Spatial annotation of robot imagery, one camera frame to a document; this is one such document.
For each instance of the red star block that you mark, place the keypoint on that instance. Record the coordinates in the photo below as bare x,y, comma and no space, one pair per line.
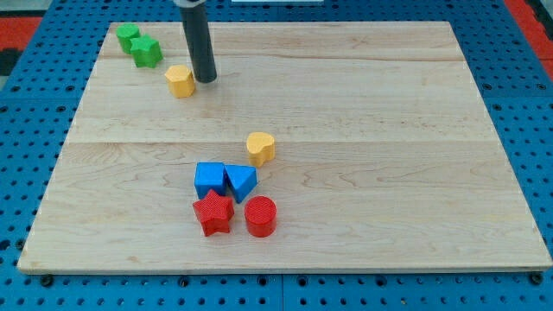
214,212

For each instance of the yellow hexagon block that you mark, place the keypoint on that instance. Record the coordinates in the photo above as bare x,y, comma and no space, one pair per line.
180,81

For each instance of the yellow heart block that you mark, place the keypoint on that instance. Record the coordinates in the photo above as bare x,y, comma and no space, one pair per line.
261,148

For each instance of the green cylinder block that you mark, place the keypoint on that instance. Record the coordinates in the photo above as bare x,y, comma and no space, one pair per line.
125,33

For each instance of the red cylinder block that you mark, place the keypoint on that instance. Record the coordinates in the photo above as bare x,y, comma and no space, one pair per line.
261,216

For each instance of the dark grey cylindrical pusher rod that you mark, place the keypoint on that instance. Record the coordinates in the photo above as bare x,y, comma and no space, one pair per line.
197,34

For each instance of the light wooden board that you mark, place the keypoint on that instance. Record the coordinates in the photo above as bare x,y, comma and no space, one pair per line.
387,160

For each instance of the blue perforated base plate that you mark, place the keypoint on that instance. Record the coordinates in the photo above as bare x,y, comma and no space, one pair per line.
43,91

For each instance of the blue cube block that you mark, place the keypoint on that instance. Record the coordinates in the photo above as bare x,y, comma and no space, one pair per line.
210,176

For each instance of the green star block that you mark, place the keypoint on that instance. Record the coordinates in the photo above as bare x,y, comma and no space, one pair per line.
146,51

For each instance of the blue triangle block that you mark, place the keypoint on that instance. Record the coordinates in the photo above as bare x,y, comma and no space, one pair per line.
241,179

